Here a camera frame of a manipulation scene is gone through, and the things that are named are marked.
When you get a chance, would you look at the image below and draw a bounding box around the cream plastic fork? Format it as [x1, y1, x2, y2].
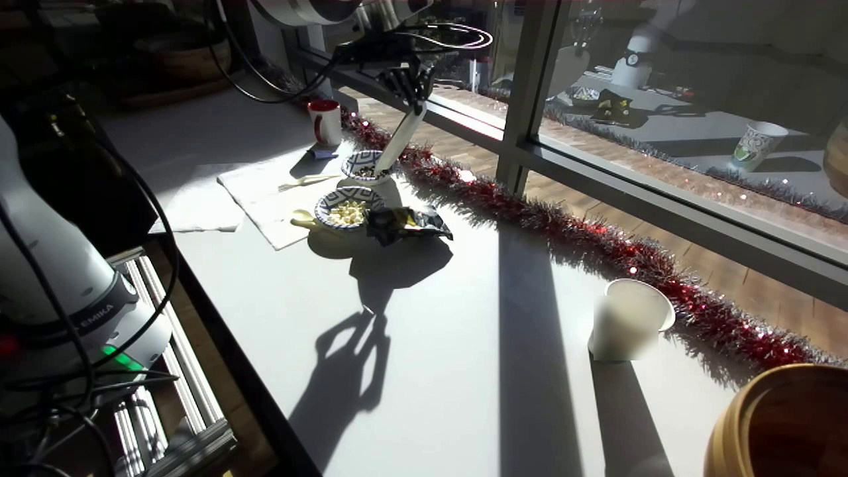
[277, 176, 341, 192]

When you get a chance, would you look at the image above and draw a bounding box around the blue patterned empty bowl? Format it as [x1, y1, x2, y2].
[341, 149, 385, 184]

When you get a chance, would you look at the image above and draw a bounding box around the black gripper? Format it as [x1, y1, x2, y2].
[331, 30, 459, 106]

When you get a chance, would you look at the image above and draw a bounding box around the flat white paper towel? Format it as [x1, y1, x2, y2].
[217, 161, 341, 249]

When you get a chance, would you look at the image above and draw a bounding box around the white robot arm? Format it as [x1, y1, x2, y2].
[255, 0, 441, 112]

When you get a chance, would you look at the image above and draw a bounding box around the wooden bamboo basket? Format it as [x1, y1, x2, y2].
[703, 363, 848, 477]

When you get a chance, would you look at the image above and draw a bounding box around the white paper plate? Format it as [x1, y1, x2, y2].
[373, 106, 428, 177]

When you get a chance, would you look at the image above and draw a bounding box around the white slatted rack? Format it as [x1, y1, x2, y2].
[112, 249, 239, 477]

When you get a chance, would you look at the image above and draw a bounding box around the cream plastic spoon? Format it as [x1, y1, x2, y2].
[288, 209, 318, 230]

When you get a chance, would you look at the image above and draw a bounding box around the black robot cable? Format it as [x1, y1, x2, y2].
[208, 0, 499, 106]

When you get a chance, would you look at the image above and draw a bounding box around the red tinsel garland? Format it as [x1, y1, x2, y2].
[340, 103, 817, 368]

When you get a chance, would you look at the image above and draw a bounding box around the red and white mug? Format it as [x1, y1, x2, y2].
[308, 99, 341, 149]

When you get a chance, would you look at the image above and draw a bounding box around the blue patterned bowl with chips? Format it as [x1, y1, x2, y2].
[316, 186, 383, 230]

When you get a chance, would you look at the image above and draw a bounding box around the patterned paper cup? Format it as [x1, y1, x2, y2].
[588, 279, 675, 363]

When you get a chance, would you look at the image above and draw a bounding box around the white device with cables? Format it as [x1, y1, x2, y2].
[0, 119, 173, 418]

